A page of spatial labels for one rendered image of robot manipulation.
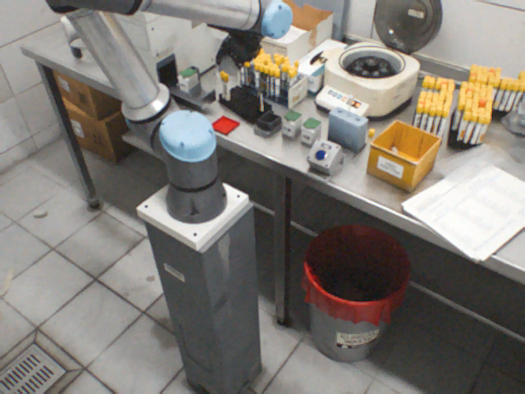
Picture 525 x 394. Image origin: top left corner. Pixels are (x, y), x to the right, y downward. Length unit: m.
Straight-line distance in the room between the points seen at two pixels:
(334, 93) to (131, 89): 0.69
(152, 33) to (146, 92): 0.48
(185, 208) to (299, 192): 1.07
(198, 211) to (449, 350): 1.27
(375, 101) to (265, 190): 0.84
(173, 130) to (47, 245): 1.56
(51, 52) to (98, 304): 1.02
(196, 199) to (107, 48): 0.37
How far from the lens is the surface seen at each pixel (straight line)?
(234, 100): 1.60
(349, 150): 1.42
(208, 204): 1.17
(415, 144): 1.41
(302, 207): 2.12
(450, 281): 1.96
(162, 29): 1.61
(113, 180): 2.79
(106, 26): 1.05
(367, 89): 1.51
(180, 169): 1.11
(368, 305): 1.63
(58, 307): 2.31
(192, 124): 1.11
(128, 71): 1.10
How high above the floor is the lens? 1.76
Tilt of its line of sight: 44 degrees down
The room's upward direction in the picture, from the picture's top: 2 degrees counter-clockwise
